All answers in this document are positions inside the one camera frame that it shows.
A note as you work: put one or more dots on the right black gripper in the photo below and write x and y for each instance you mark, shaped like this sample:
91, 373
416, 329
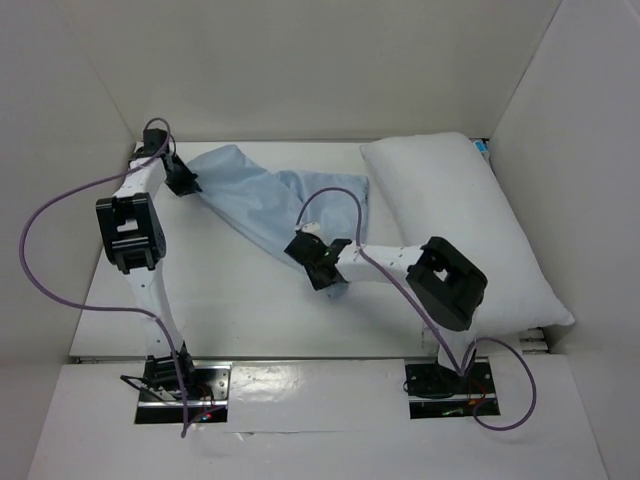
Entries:
304, 257

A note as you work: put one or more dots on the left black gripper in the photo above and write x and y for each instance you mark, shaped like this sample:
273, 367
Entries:
187, 185

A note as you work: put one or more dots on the light blue pillowcase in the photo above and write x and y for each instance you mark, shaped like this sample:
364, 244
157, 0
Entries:
264, 205

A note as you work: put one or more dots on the white pillow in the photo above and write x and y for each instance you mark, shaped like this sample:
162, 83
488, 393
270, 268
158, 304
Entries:
440, 185

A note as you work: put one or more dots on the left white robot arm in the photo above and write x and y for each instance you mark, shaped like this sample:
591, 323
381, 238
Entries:
135, 243

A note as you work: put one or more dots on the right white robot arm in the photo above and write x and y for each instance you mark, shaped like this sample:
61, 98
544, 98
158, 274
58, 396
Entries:
437, 280

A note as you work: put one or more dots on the blue white pillow tag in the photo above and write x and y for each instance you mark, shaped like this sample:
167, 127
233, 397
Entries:
482, 147

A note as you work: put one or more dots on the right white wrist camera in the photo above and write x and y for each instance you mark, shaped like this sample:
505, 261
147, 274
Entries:
312, 228

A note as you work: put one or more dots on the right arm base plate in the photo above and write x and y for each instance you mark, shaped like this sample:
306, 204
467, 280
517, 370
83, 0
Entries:
435, 392

